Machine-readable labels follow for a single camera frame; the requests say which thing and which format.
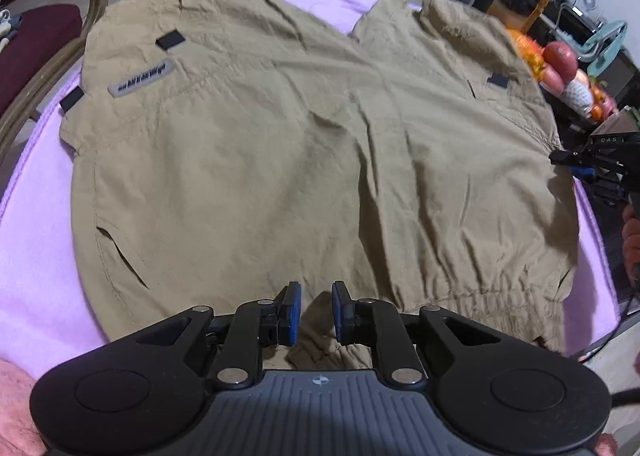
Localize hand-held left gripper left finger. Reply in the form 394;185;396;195
127;281;303;391

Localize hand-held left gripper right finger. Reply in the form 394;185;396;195
331;280;502;391

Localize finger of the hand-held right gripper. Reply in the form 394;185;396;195
572;165;626;187
549;148;626;171

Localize khaki pants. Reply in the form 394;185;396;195
59;0;581;373

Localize person's right hand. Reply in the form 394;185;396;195
621;205;640;283

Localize fruit in white foam net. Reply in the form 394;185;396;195
560;70;595;117

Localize red apple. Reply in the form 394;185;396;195
542;40;581;86

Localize orange fruit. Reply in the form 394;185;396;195
512;30;547;81

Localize purple blanket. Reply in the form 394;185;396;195
0;0;623;379

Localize pink cloth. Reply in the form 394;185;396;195
0;360;48;456

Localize wooden chair with maroon cushion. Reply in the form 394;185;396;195
0;0;112;153

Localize teal plastic frame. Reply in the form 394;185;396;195
582;20;628;77

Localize black cable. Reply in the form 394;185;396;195
577;293;640;363

